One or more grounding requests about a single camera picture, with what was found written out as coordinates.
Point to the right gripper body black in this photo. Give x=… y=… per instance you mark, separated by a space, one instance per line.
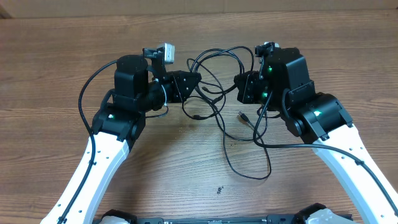
x=252 y=88

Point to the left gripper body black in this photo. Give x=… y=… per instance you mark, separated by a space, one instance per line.
x=167 y=84

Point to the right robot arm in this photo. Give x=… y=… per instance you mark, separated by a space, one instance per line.
x=283 y=84

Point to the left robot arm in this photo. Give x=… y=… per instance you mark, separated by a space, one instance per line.
x=141 y=84

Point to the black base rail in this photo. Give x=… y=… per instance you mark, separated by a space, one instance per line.
x=316 y=213

